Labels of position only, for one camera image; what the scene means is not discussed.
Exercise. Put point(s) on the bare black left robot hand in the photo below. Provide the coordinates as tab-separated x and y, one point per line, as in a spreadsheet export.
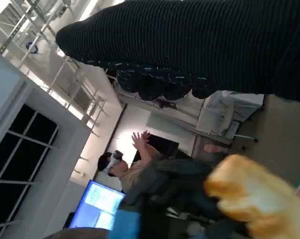
170	181

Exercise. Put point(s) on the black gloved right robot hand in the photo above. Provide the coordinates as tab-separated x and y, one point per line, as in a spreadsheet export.
190	44

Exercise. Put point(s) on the long braided toy bread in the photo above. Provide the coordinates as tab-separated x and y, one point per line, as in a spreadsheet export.
252	194

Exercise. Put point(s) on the large black screen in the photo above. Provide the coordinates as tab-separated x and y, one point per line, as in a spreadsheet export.
165	147

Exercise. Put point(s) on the grey swivel chair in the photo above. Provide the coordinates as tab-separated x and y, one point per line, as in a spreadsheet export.
202	143

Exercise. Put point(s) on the white VR headset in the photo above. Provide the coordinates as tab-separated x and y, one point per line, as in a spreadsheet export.
115	159

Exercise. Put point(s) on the white swivel chair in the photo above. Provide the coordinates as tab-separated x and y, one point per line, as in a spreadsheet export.
214	114

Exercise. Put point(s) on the computer monitor blue desktop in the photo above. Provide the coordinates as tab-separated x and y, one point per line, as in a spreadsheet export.
95	199

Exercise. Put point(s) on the seated person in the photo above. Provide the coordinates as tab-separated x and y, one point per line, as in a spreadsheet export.
77	234

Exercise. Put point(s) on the white metal ceiling truss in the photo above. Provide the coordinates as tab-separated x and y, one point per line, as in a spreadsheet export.
72	82

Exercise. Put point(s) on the dark paned window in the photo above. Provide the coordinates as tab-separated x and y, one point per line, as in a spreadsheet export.
15	161

